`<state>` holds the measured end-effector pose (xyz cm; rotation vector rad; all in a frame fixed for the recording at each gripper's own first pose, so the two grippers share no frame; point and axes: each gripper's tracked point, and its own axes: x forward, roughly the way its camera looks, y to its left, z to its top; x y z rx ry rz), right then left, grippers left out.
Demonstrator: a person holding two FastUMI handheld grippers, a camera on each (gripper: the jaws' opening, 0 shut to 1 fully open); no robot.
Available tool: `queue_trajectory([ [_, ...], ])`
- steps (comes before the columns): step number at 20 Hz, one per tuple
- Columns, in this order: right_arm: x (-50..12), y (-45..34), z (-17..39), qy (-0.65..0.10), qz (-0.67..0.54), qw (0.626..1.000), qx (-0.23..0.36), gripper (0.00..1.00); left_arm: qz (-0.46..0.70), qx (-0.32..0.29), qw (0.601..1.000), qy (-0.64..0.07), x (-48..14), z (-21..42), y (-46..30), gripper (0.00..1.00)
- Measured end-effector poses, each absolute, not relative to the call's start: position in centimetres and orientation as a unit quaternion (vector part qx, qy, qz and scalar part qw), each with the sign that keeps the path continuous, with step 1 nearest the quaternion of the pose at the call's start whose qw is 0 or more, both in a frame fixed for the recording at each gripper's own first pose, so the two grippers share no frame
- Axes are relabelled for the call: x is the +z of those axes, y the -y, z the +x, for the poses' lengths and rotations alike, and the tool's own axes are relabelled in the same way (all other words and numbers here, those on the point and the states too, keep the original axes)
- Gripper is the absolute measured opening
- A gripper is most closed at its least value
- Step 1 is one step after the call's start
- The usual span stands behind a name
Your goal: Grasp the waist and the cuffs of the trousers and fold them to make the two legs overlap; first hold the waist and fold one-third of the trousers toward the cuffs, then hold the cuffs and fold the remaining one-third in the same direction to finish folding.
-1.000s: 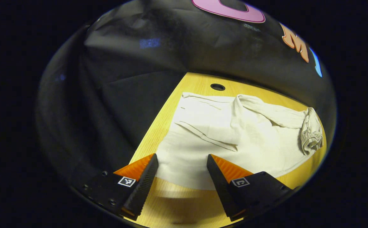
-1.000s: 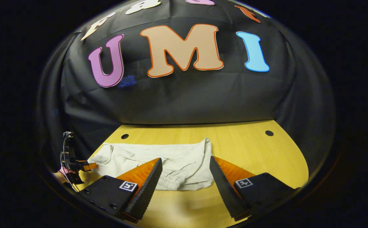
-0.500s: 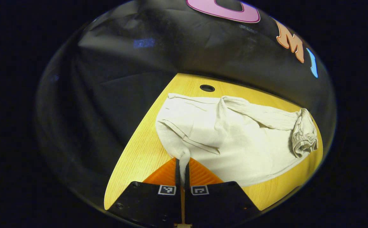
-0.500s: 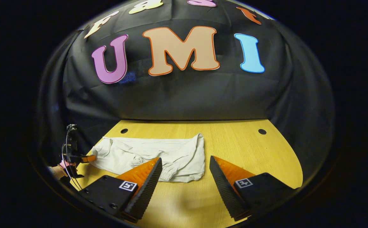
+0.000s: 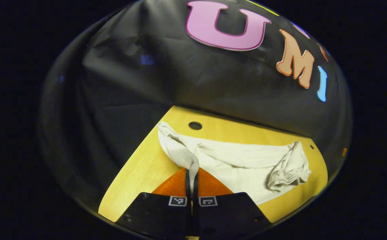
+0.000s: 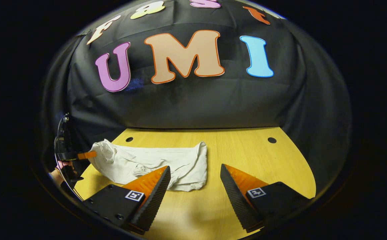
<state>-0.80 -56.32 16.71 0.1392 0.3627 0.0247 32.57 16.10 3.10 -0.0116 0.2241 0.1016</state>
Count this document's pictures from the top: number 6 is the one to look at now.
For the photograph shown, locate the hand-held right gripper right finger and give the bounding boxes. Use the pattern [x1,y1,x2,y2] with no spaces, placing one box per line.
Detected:
[220,163,314,233]

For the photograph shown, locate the cream white jeans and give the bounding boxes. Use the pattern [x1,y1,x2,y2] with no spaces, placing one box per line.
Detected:
[88,139,208,192]

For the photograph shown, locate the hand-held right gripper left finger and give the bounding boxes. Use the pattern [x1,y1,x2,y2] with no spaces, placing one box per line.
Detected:
[82,166,171,235]

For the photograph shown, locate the thin white cable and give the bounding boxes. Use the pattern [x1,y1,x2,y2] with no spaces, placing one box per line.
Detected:
[54,115,84,201]

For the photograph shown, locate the black backdrop cloth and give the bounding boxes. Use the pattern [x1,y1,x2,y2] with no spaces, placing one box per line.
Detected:
[42,0,352,197]

